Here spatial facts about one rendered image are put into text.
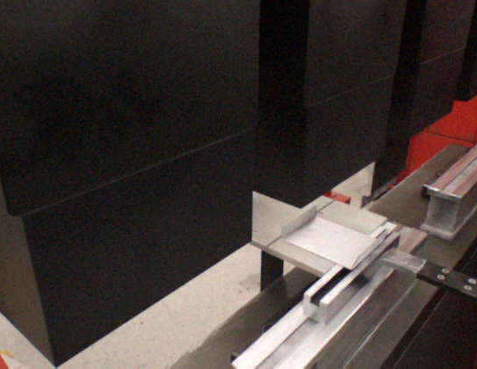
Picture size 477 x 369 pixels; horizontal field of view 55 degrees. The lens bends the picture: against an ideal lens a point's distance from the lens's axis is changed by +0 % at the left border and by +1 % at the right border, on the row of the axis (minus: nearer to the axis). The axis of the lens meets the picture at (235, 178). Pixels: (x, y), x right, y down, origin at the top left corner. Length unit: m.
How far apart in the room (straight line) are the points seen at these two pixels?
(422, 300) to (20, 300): 0.64
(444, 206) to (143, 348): 1.33
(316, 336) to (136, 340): 1.47
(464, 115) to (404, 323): 0.84
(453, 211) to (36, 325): 0.80
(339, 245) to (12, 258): 0.48
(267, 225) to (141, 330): 1.38
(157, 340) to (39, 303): 1.73
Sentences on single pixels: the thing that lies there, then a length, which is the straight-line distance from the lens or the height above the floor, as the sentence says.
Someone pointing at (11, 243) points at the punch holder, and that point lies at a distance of 0.22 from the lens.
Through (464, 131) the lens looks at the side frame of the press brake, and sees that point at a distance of 1.46.
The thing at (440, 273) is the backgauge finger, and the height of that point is 1.00.
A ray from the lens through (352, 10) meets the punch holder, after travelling 0.35.
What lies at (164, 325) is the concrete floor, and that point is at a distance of 2.00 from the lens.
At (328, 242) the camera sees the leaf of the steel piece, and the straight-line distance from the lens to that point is 0.64.
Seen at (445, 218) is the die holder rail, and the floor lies 0.91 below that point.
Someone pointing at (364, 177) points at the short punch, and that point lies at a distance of 0.55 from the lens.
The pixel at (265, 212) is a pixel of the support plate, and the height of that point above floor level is 1.00.
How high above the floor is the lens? 1.34
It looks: 25 degrees down
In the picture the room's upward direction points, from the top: straight up
